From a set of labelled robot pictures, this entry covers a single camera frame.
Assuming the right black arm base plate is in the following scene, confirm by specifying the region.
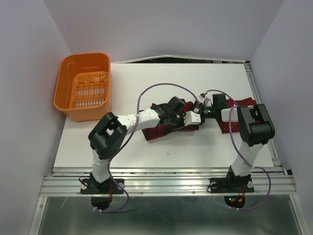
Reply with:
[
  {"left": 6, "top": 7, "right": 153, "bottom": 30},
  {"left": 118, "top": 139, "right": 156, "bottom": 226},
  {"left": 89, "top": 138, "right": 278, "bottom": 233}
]
[{"left": 209, "top": 176, "right": 254, "bottom": 194}]

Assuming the red black plaid skirt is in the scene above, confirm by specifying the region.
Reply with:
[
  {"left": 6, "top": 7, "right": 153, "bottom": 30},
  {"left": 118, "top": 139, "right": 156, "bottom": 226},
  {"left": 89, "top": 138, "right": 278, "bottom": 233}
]
[{"left": 142, "top": 97, "right": 199, "bottom": 141}]

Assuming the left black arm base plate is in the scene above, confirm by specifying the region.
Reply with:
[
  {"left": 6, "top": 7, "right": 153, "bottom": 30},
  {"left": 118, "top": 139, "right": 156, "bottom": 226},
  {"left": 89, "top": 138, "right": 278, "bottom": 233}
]
[{"left": 79, "top": 178, "right": 123, "bottom": 195}]

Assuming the aluminium front rail frame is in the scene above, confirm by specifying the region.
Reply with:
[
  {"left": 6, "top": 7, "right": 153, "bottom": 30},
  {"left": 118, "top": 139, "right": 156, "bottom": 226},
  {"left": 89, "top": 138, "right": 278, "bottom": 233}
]
[{"left": 29, "top": 161, "right": 310, "bottom": 235}]

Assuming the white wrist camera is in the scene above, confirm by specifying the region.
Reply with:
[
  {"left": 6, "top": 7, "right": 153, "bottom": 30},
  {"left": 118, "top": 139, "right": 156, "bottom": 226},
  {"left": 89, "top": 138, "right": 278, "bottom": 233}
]
[
  {"left": 199, "top": 93, "right": 212, "bottom": 107},
  {"left": 183, "top": 111, "right": 201, "bottom": 126}
]

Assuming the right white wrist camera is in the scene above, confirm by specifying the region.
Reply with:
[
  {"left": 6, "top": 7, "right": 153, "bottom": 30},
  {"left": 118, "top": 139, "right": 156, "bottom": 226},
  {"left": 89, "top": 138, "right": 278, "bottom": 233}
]
[{"left": 199, "top": 93, "right": 212, "bottom": 107}]

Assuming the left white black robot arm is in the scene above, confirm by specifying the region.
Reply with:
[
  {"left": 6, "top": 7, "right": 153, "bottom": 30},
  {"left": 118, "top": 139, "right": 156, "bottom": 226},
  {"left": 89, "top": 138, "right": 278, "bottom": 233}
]
[{"left": 83, "top": 96, "right": 186, "bottom": 194}]

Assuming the red polka dot skirt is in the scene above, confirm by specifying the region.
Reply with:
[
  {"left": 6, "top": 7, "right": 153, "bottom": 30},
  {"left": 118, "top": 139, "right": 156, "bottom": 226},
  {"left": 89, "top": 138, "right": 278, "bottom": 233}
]
[{"left": 217, "top": 97, "right": 257, "bottom": 134}]

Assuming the orange plastic bin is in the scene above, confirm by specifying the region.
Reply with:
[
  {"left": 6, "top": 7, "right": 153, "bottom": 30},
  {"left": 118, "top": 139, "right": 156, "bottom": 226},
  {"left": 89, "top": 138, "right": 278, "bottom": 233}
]
[{"left": 53, "top": 52, "right": 112, "bottom": 122}]

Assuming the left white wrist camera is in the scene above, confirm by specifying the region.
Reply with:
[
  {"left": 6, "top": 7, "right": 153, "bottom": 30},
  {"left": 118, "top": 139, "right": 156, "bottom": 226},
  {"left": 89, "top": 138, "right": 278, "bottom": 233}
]
[{"left": 183, "top": 111, "right": 201, "bottom": 126}]

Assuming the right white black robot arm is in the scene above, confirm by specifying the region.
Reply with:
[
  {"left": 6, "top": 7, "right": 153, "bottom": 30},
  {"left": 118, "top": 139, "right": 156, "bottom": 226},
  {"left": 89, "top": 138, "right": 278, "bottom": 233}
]
[{"left": 200, "top": 94, "right": 275, "bottom": 193}]

